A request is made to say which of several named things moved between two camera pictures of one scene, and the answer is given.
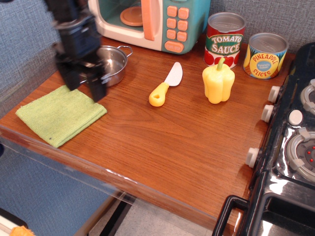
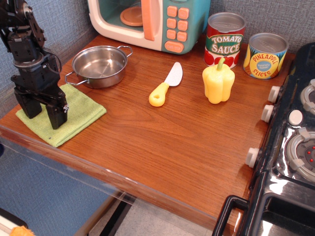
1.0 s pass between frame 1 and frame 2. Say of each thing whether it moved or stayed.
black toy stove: stayed
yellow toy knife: stayed
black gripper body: moved
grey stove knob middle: stayed
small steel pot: stayed
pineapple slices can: stayed
